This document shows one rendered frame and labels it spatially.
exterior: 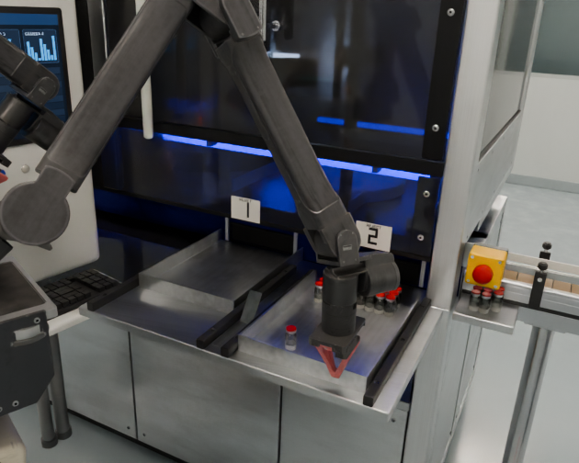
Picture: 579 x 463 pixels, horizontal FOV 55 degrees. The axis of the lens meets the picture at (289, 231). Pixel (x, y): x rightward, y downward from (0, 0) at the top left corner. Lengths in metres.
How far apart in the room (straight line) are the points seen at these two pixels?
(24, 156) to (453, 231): 1.02
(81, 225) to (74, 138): 0.88
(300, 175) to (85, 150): 0.31
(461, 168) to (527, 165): 4.71
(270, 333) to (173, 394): 0.78
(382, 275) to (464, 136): 0.39
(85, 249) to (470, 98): 1.08
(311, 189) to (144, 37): 0.32
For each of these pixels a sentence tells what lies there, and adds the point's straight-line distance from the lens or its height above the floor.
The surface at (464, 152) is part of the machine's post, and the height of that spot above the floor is 1.24.
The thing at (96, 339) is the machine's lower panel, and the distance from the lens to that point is 2.00.
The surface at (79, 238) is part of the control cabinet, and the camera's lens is 1.64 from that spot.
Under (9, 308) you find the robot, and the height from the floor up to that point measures 1.04.
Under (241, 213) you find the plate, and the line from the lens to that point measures 1.43.
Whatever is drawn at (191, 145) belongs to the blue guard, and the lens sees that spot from 1.47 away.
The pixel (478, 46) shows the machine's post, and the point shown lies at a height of 1.44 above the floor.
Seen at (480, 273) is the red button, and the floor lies 1.00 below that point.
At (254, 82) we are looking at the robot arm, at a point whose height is 1.39.
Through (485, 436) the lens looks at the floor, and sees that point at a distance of 2.40.
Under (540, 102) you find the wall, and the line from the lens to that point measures 5.79.
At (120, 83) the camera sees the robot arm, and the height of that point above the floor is 1.39.
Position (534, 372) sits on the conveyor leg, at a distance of 1.51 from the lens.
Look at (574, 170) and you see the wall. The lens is 5.89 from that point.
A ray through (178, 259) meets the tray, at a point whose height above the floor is 0.90.
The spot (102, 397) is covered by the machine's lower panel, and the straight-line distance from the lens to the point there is 2.13.
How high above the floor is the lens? 1.49
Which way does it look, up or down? 21 degrees down
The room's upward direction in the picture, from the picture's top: 2 degrees clockwise
